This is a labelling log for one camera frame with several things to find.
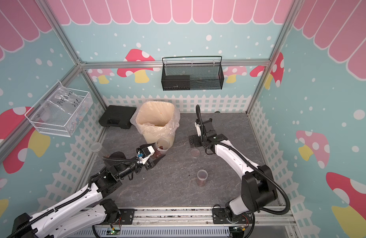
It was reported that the clear jar lid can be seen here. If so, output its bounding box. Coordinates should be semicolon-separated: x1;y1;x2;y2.
190;148;201;158

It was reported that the clear tea jar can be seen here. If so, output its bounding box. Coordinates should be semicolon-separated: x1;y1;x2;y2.
90;142;110;161
154;138;171;157
196;170;208;187

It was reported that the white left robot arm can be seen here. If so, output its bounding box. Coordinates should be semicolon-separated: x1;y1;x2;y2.
9;143;168;238

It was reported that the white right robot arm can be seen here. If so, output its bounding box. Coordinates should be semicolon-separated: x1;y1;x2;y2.
189;119;278;222

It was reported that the clear plastic bin liner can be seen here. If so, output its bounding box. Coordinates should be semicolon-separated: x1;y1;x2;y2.
130;101;181;138

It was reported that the cream plastic trash bin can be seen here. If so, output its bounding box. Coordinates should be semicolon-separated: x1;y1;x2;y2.
135;101;175;149

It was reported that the black plastic tool case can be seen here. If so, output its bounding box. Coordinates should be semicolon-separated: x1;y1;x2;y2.
99;105;137;130

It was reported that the black box in basket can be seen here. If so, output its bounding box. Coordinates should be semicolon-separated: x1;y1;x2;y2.
162;75;190;91

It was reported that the clear plastic bag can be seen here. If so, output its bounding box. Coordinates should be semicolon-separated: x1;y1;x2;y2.
37;84;94;131

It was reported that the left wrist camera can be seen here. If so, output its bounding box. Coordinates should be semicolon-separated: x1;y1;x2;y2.
137;151;154;165

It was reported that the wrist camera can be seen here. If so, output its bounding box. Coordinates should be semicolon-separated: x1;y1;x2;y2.
194;121;202;137
137;151;154;165

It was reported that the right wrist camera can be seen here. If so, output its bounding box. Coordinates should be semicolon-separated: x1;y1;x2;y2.
194;121;202;137

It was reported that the black wire mesh basket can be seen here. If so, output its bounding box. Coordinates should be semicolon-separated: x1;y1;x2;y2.
161;56;225;91

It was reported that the white wire wall basket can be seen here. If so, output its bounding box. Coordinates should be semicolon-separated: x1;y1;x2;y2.
24;81;94;138

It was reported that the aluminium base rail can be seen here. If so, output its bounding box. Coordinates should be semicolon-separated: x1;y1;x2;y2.
51;206;301;238

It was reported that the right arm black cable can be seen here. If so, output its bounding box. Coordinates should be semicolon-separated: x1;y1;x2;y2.
195;105;291;215

